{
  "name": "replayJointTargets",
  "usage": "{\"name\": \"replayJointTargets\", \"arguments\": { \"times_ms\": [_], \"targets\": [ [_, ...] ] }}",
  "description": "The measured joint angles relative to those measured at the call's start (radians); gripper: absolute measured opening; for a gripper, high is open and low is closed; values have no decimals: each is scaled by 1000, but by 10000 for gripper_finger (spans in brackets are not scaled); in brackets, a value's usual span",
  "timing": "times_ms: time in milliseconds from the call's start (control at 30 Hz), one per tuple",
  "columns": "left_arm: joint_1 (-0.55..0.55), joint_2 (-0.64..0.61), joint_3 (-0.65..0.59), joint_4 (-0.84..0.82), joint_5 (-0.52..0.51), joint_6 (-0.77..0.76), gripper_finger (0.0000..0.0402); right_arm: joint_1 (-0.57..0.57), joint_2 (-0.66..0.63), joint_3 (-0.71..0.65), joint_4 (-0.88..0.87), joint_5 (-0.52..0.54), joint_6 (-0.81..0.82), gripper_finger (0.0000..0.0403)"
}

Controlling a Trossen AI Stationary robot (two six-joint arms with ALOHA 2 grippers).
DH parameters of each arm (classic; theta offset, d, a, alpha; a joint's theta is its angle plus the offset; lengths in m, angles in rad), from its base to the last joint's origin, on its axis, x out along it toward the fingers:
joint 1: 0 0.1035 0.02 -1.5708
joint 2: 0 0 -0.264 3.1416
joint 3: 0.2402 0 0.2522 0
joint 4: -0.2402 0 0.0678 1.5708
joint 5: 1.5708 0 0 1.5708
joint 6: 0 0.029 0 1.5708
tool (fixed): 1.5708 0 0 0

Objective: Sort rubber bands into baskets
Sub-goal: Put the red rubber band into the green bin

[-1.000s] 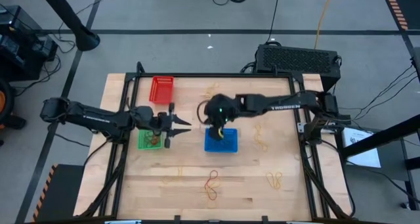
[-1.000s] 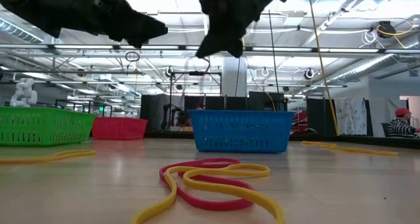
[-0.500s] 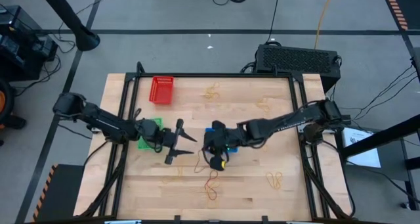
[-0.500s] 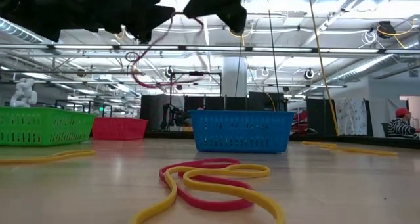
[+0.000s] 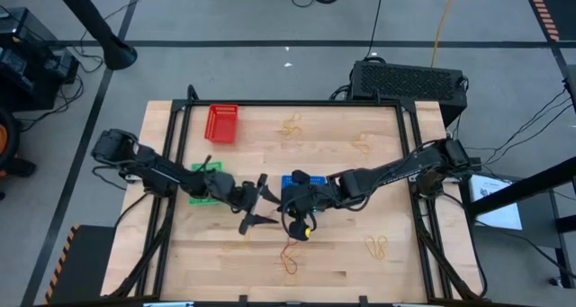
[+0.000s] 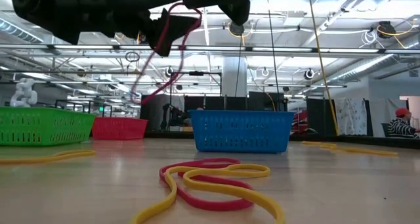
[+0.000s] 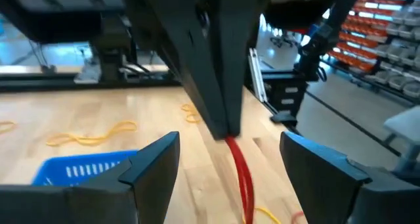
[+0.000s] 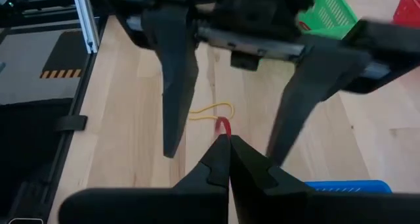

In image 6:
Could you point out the red rubber band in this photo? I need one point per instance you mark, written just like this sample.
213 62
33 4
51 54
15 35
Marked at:
216 205
158 92

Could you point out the small black ceiling reel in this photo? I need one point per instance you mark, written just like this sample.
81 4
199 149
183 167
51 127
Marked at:
309 74
169 72

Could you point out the long white light bar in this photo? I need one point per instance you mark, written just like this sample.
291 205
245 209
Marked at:
282 49

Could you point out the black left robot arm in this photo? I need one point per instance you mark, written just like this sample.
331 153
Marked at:
42 13

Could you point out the red equipment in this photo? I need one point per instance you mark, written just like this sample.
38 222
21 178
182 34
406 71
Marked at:
300 117

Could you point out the dark grey partition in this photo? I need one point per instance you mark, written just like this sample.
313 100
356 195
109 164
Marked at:
151 115

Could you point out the black metal railing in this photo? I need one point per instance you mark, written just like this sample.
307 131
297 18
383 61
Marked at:
82 101

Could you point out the black gantry frame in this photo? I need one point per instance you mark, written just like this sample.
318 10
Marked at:
196 73

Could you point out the yellow rubber band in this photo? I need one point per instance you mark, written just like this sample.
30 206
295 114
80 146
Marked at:
85 153
377 152
311 143
267 171

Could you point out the black box panel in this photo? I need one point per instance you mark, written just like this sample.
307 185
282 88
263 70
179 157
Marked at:
262 100

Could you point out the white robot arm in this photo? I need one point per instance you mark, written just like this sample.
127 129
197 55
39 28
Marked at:
24 92

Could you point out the silver air duct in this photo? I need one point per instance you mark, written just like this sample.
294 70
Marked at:
19 31
367 66

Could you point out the black curtain panel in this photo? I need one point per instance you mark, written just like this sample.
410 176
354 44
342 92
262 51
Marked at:
320 119

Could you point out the blue plastic basket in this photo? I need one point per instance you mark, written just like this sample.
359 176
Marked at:
239 132

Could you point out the white building column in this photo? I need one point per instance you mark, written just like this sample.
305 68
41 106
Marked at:
229 76

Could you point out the white patterned curtain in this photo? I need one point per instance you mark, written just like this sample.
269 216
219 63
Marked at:
351 117

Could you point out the green plastic basket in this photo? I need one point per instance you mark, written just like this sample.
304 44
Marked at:
42 128

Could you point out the red plastic basket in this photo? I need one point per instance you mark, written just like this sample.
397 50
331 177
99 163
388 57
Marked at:
119 128

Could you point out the person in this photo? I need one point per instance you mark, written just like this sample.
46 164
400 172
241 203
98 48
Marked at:
400 128

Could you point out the black aluminium table frame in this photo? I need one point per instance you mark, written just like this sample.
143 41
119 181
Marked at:
361 140

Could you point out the row of black screens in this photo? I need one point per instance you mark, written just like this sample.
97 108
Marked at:
213 103

